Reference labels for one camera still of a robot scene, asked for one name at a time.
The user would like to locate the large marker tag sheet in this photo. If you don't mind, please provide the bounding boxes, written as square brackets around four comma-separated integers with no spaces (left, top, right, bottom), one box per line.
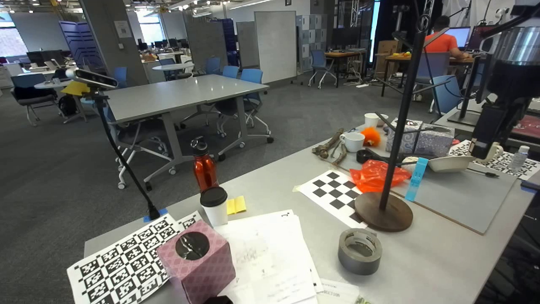
[66,211,204,304]

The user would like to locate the grey lockers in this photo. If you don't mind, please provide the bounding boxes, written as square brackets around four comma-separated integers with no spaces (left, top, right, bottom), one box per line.
[296,14,328,73]

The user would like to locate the blue folding partition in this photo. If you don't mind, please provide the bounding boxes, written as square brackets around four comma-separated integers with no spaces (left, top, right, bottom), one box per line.
[59,20,107,73]

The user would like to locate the bundle of wooden sticks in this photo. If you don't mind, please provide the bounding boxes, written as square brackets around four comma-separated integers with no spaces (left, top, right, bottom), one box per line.
[312,128,349,166]

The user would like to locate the cream mug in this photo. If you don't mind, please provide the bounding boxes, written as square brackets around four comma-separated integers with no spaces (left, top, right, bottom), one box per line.
[474,142,505,165]

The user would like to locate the small marker tag sheet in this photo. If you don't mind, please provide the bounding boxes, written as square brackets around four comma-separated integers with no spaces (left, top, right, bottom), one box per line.
[449,139,540,180]

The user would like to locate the blue peg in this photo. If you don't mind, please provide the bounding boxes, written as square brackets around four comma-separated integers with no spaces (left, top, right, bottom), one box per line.
[405,157,429,202]

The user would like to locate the camera on mount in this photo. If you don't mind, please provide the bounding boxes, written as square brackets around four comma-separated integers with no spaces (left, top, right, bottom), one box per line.
[65,68,161,220]

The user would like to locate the grey tape roll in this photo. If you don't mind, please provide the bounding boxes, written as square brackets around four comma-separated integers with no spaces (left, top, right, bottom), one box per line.
[337,228,383,276]

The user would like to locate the white bowl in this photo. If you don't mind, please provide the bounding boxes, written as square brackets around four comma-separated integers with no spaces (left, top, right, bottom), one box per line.
[427,155,476,173]

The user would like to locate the stack of white papers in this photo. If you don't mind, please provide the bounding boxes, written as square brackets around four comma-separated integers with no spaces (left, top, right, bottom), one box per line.
[214,209,324,304]

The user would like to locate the red mat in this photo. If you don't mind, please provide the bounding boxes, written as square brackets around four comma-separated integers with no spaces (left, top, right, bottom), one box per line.
[510,113,540,141]

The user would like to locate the checkerboard paper sheet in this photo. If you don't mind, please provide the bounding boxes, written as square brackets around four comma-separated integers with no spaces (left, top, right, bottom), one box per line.
[297,169,368,229]

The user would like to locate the red water bottle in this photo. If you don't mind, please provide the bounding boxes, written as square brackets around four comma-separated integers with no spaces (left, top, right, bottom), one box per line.
[190,136,219,193]

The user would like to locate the grey meeting table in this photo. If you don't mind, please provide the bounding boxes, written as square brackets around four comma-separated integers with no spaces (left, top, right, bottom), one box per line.
[105,74,275,191]

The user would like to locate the white mug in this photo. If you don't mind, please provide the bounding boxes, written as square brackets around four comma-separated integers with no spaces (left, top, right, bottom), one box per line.
[339,131,366,153]

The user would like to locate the white cup with black lid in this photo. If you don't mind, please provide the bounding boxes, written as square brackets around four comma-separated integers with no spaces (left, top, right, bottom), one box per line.
[200,186,229,228]

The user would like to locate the white paper slip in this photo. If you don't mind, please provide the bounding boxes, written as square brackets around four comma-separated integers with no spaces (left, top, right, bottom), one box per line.
[316,278,360,304]

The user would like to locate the pink tissue box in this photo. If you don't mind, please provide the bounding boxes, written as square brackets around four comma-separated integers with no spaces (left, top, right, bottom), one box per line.
[157,219,236,304]

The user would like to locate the grey patterned tissue box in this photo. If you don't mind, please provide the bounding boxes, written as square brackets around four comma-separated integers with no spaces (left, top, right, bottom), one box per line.
[385,118,455,158]

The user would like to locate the wooden desk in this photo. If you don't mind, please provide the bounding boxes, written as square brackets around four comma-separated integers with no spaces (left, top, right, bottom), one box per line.
[324,50,368,89]

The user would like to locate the white round table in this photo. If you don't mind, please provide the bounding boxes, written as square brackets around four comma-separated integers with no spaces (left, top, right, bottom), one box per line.
[151,62,195,81]

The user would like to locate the person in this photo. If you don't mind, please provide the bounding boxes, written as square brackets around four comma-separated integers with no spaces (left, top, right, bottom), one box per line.
[423,15,471,60]

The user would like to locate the black backpack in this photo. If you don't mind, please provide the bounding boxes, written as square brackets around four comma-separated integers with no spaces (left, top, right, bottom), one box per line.
[58,94,79,117]

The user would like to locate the window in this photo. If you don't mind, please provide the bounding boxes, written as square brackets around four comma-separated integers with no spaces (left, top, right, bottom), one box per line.
[0,27,29,58]

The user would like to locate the blue tape patch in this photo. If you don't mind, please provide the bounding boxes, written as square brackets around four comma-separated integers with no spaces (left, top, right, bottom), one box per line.
[143,208,168,223]

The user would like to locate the grey board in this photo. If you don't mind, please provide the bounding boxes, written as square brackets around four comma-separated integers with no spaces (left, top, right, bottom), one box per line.
[337,126,518,235]

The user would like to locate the black stand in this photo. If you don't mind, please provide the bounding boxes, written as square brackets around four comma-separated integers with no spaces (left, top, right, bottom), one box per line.
[447,54,486,127]

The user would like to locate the cardboard box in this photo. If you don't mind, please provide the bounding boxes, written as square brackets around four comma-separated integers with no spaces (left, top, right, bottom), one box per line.
[375,40,402,79]

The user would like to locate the blue office chair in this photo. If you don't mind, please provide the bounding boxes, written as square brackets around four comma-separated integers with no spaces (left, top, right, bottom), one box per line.
[308,49,338,90]
[430,75,463,115]

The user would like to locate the yellow sticky notes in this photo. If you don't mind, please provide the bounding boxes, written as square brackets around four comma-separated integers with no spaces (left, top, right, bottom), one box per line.
[226,195,247,215]

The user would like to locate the clear plastic bottle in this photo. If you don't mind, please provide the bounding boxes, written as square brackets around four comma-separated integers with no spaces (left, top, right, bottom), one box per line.
[508,145,530,172]

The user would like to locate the orange fluffy toy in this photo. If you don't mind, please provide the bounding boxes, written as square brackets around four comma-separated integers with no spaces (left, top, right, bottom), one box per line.
[360,127,382,147]

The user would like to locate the grey partition panel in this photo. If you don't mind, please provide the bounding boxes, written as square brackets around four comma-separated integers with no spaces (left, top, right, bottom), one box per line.
[254,10,298,84]

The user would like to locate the black cable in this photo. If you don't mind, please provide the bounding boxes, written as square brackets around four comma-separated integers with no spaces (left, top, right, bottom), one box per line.
[466,167,500,178]

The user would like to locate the dark wooden hanger stand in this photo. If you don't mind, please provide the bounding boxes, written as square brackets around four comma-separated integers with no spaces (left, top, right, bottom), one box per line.
[354,15,458,233]

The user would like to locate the orange plastic bag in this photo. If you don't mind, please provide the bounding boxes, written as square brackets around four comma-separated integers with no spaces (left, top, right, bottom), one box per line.
[349,160,412,194]

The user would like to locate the row of blue office chairs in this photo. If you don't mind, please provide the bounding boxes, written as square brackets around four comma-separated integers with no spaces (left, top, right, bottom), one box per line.
[179,56,273,140]

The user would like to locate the dark office chair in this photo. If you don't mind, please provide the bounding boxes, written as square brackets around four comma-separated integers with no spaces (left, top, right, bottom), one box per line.
[10,73,59,127]

